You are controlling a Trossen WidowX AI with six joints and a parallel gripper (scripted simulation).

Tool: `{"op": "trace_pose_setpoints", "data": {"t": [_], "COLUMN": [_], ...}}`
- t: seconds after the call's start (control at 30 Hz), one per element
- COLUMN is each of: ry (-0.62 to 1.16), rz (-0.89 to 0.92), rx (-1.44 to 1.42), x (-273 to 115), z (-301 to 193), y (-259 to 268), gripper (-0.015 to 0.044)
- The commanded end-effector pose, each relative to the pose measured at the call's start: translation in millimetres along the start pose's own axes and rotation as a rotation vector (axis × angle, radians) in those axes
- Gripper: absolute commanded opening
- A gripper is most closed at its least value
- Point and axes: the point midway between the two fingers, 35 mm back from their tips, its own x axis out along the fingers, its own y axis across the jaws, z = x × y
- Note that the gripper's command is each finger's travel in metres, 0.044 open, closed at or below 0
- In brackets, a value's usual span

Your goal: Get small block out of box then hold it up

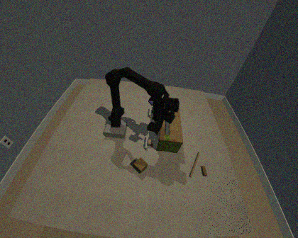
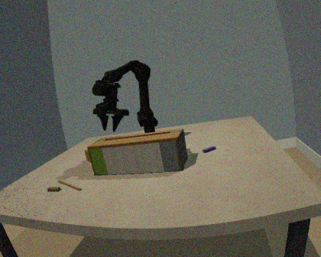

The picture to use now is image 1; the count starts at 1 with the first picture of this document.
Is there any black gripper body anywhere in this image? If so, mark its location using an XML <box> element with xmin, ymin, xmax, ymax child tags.
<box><xmin>147</xmin><ymin>109</ymin><xmax>165</xmax><ymax>132</ymax></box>

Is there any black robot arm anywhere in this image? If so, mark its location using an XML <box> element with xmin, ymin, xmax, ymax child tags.
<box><xmin>105</xmin><ymin>67</ymin><xmax>180</xmax><ymax>128</ymax></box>

